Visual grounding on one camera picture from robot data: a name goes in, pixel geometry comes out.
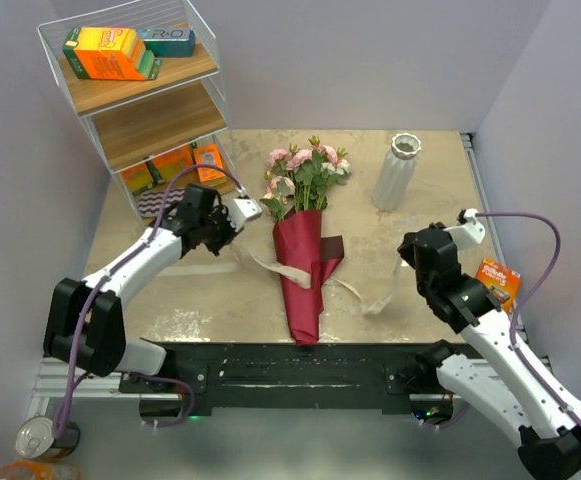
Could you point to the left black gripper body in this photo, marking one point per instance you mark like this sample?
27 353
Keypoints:
218 229

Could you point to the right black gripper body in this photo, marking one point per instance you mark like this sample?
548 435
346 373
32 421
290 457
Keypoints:
422 284

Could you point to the white printed ribbon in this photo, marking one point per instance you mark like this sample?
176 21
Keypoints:
290 272

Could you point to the red wrapping paper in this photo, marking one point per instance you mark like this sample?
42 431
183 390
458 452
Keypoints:
299 244

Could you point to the pink flower bunch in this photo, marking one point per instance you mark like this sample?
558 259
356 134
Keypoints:
299 179

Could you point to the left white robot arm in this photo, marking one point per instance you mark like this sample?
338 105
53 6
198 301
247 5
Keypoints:
86 326

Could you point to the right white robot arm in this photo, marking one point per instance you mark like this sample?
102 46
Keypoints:
524 400

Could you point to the white ribbed vase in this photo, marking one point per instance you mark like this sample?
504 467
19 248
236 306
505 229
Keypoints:
396 172

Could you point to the purple wavy cloth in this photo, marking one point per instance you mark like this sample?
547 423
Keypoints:
149 202

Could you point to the orange green box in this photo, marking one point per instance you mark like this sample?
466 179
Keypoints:
166 166

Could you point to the orange blister pack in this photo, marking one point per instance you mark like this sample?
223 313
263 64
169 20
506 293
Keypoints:
209 155

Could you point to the orange box lower shelf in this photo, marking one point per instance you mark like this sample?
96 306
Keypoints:
138 179

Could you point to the orange razor package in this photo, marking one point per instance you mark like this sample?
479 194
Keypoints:
501 280

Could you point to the teal box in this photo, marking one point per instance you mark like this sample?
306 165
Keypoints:
172 42

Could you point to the orange sponge pack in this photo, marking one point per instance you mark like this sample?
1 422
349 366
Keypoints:
109 53

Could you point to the metal tin can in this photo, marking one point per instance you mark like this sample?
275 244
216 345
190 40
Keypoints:
35 440

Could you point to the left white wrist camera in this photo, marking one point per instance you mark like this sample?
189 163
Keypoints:
245 209

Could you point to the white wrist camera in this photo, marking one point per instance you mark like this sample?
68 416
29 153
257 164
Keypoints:
245 209
468 232

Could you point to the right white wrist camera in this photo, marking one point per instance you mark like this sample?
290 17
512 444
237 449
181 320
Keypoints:
468 232

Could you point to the white wire wooden shelf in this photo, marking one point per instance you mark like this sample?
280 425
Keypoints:
130 123

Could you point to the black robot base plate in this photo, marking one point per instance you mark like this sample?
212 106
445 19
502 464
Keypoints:
343 376

